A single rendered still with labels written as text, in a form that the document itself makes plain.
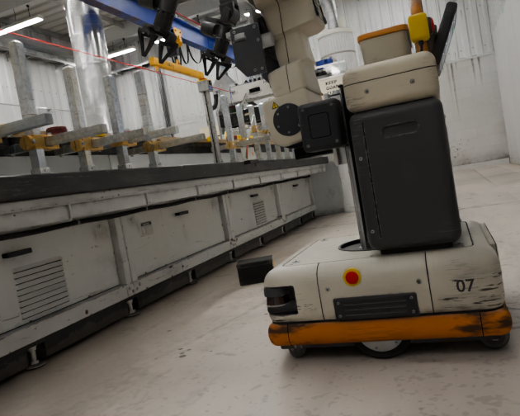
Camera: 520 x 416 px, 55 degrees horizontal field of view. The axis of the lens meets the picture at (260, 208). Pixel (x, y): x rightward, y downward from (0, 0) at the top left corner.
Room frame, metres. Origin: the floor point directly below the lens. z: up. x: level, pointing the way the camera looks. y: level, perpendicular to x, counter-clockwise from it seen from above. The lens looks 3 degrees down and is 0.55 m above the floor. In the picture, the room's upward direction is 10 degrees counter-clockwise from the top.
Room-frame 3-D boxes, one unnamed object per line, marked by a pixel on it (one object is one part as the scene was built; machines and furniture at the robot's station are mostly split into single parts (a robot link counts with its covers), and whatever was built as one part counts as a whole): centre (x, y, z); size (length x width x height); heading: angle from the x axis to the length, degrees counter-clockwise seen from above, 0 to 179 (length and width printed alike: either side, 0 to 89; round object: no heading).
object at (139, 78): (2.47, 0.47, 0.93); 0.04 x 0.04 x 0.48; 69
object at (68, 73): (2.00, 0.64, 0.88); 0.04 x 0.04 x 0.48; 69
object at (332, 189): (6.53, -0.49, 0.95); 1.65 x 0.70 x 1.90; 69
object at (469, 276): (1.66, -0.37, 0.16); 0.67 x 0.64 x 0.25; 69
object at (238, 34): (1.76, -0.10, 0.99); 0.28 x 0.16 x 0.22; 159
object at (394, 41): (1.61, -0.48, 0.87); 0.23 x 0.15 x 0.11; 159
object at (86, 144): (2.02, 0.64, 0.81); 0.14 x 0.06 x 0.05; 159
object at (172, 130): (2.26, 0.50, 0.83); 0.43 x 0.03 x 0.04; 69
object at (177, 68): (8.63, 0.94, 2.65); 1.71 x 0.09 x 0.32; 159
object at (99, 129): (1.79, 0.67, 0.81); 0.43 x 0.03 x 0.04; 69
